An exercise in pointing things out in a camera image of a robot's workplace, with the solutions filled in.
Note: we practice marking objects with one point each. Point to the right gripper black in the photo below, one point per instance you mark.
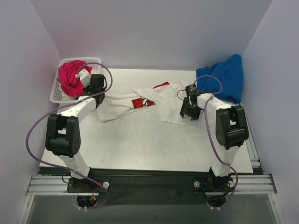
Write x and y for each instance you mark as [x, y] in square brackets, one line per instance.
[191, 108]

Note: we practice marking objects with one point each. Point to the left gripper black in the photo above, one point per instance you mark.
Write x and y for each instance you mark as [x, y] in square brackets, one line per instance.
[87, 88]

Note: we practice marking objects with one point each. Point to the white t-shirt red print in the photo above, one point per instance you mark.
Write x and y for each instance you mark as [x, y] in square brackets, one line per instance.
[167, 97]

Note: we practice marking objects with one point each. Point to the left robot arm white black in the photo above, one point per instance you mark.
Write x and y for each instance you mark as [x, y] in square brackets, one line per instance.
[63, 137]

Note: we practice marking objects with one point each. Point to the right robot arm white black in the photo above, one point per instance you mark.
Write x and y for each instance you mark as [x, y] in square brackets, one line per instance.
[223, 126]

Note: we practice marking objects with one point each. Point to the red pink t-shirt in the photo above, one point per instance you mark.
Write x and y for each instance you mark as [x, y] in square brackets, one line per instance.
[70, 77]

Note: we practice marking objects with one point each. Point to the white plastic laundry basket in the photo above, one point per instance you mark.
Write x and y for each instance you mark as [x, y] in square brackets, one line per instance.
[57, 95]

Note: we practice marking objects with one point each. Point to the blue t-shirt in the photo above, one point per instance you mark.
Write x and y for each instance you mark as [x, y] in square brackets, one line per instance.
[225, 79]

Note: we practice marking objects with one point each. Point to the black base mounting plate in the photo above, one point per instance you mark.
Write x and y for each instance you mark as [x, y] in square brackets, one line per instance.
[144, 187]

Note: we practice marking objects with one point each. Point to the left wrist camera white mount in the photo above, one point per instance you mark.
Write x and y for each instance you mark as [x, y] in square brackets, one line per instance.
[84, 76]

